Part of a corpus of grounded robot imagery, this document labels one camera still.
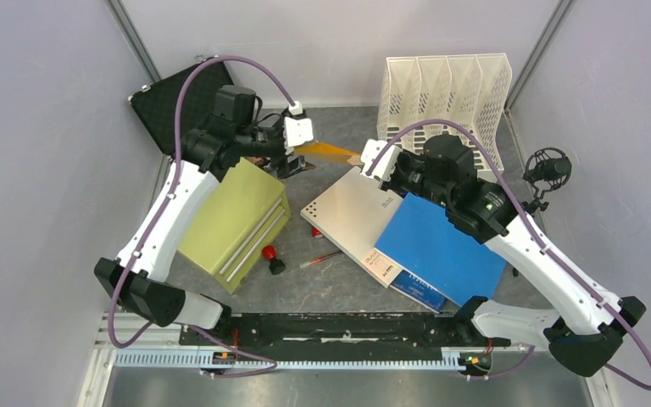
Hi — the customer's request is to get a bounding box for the Animal Farm book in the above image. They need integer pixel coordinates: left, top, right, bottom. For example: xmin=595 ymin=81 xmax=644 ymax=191
xmin=389 ymin=270 xmax=447 ymax=313

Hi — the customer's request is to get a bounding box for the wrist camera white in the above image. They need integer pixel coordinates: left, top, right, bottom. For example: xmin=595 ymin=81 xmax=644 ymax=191
xmin=283 ymin=101 xmax=315 ymax=153
xmin=360 ymin=139 xmax=402 ymax=182

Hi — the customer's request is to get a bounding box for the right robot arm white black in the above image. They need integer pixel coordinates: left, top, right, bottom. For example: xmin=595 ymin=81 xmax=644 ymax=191
xmin=373 ymin=135 xmax=647 ymax=377

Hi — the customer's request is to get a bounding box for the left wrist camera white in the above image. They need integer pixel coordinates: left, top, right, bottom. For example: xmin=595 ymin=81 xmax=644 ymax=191
xmin=283 ymin=101 xmax=315 ymax=153

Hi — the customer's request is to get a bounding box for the red pen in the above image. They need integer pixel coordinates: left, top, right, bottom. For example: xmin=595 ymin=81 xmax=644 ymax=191
xmin=299 ymin=250 xmax=343 ymax=269

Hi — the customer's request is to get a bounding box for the white paper box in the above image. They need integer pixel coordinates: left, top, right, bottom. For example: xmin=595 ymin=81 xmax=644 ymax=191
xmin=300 ymin=166 xmax=403 ymax=287

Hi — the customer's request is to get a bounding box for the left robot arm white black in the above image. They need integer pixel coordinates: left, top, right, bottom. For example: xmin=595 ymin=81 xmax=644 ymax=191
xmin=94 ymin=85 xmax=314 ymax=346

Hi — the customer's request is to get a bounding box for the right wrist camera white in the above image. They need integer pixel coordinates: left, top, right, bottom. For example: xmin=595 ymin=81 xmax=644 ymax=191
xmin=360 ymin=139 xmax=402 ymax=182

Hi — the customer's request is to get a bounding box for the blue plastic folder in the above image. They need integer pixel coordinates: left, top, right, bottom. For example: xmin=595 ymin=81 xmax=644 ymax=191
xmin=376 ymin=194 xmax=506 ymax=306

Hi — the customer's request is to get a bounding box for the orange plastic folder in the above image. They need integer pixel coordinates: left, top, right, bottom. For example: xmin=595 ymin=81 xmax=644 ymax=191
xmin=294 ymin=142 xmax=361 ymax=165

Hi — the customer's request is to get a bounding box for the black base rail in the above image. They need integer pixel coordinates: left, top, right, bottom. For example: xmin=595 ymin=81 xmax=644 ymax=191
xmin=178 ymin=311 xmax=512 ymax=364

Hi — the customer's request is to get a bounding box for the white file organizer rack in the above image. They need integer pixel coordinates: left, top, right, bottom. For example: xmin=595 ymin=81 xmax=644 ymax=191
xmin=376 ymin=53 xmax=512 ymax=173

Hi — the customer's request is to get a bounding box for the black microphone on tripod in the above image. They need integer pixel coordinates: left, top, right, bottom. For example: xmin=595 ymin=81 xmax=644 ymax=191
xmin=513 ymin=147 xmax=574 ymax=276

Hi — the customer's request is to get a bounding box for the red black stamp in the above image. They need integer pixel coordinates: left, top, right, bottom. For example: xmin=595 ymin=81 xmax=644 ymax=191
xmin=261 ymin=245 xmax=286 ymax=276

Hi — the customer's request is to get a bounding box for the green drawer cabinet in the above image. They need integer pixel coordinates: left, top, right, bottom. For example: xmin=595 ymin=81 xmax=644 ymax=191
xmin=178 ymin=159 xmax=292 ymax=294

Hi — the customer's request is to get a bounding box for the black poker chip case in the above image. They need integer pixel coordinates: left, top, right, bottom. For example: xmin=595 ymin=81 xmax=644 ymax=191
xmin=129 ymin=63 xmax=233 ymax=156

